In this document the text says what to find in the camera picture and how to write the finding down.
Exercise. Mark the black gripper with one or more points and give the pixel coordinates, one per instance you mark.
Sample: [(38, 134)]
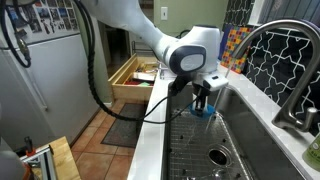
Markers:
[(199, 89)]

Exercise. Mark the small blue bowl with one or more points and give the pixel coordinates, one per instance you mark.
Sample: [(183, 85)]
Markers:
[(208, 111)]

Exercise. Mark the brushed steel kitchen faucet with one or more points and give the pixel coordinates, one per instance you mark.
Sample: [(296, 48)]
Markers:
[(301, 80)]

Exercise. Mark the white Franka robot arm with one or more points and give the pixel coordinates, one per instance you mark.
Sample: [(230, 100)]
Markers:
[(150, 33)]

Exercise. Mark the stainless steel sink basin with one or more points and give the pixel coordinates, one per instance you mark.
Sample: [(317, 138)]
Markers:
[(246, 133)]

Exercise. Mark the green hand soap bottle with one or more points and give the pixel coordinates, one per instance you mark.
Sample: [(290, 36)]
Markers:
[(313, 153)]

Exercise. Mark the open wooden kitchen drawer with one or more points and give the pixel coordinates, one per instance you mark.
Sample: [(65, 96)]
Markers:
[(133, 89)]

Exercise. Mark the multicoloured squares cutting board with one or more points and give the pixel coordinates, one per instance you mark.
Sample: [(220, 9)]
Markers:
[(236, 46)]

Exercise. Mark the dark floor mat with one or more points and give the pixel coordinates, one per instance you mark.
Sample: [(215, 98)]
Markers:
[(125, 128)]

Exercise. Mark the kitchen window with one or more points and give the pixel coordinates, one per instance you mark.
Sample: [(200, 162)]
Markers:
[(286, 10)]

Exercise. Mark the light wooden board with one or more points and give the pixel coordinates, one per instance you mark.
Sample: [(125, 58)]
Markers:
[(65, 160)]

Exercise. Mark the white refrigerator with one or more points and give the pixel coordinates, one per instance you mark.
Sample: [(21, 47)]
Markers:
[(50, 86)]

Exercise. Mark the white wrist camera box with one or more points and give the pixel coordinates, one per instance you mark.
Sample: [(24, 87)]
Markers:
[(215, 81)]

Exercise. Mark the white wall light switch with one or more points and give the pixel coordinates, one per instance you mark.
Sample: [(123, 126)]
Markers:
[(164, 13)]

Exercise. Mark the aluminium profile frame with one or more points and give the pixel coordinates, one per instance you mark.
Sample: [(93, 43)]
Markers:
[(45, 163)]

